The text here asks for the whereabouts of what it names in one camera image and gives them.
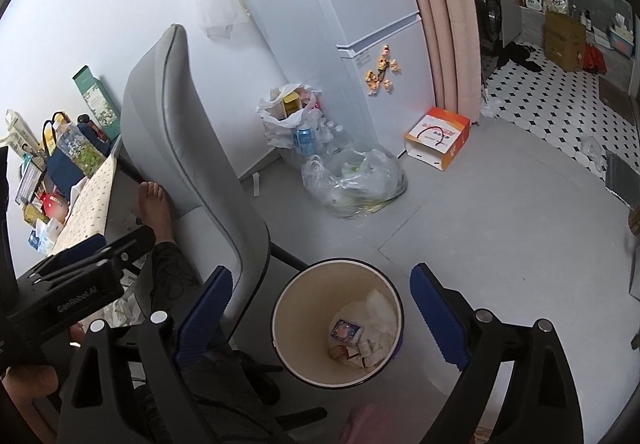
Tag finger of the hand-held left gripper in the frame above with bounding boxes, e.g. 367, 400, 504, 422
102, 226, 157, 270
17, 234, 108, 282

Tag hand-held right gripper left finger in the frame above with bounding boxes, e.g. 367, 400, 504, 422
59, 265, 236, 444

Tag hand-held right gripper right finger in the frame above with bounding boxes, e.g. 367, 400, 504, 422
409, 263, 585, 444

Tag white tissue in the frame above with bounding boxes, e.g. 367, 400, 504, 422
342, 289, 399, 342
350, 339, 393, 371

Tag purple tissue packet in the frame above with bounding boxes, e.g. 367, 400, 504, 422
327, 319, 366, 346

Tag cream trash bin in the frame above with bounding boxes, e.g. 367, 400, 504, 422
271, 260, 405, 387

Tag person's left hand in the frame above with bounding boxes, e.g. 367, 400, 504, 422
0, 363, 60, 409

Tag blue white tissue box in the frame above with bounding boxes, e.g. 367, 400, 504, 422
27, 219, 66, 255

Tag person's foot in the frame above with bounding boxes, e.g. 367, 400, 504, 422
137, 180, 177, 245

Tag person's leg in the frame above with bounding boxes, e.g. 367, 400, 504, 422
132, 240, 207, 325

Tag red plastic container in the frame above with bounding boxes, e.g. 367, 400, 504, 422
40, 191, 68, 217

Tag floral tablecloth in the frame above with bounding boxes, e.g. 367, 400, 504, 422
52, 151, 121, 255

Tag navy lunch bag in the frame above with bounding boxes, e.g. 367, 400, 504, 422
44, 144, 83, 187

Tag clear bottle with green plants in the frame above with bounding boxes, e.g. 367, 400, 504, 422
56, 121, 110, 175

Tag grey chair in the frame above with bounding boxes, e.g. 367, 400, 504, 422
112, 23, 328, 444

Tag pink cloth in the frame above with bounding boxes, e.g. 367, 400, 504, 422
340, 404, 396, 444

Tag green box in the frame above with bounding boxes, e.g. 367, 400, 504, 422
72, 66, 122, 141

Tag orange white cardboard box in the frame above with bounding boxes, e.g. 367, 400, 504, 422
404, 107, 472, 173

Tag white plastic bag with items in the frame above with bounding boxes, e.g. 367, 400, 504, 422
256, 83, 351, 161

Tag small clear plastic bag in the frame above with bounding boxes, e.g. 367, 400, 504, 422
577, 136, 608, 172

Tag figurine fridge magnets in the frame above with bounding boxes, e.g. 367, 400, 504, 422
365, 44, 402, 96

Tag black clothes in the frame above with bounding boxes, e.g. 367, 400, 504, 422
495, 43, 543, 72

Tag brown doormat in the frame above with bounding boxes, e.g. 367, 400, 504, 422
598, 76, 636, 112

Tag pink curtain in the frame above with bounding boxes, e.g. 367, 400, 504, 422
390, 0, 483, 127

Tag red bag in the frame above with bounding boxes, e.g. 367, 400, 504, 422
582, 44, 610, 75

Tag large brown cardboard box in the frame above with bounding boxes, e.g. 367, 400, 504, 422
544, 10, 587, 72

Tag washing machine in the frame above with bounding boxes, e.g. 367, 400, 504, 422
472, 0, 518, 56

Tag black wire basket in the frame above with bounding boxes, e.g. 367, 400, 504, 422
15, 164, 48, 205

